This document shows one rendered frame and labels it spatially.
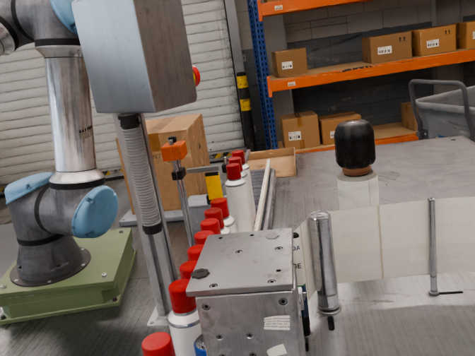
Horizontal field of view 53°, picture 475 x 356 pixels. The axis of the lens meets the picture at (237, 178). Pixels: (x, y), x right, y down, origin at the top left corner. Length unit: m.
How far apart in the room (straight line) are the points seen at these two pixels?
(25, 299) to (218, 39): 4.36
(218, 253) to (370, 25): 5.20
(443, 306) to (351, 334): 0.18
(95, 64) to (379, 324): 0.65
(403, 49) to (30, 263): 4.31
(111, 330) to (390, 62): 4.16
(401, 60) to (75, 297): 4.19
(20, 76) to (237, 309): 5.23
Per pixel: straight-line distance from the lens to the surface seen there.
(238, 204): 1.15
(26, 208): 1.14
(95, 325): 1.11
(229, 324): 0.51
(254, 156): 2.13
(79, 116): 1.04
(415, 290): 0.97
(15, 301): 1.22
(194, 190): 1.57
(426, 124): 3.30
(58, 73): 1.04
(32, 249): 1.19
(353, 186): 1.00
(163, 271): 1.00
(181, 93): 0.78
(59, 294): 1.18
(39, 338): 1.14
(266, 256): 0.53
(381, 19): 5.71
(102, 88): 0.85
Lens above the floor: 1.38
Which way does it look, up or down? 17 degrees down
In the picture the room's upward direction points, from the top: 9 degrees counter-clockwise
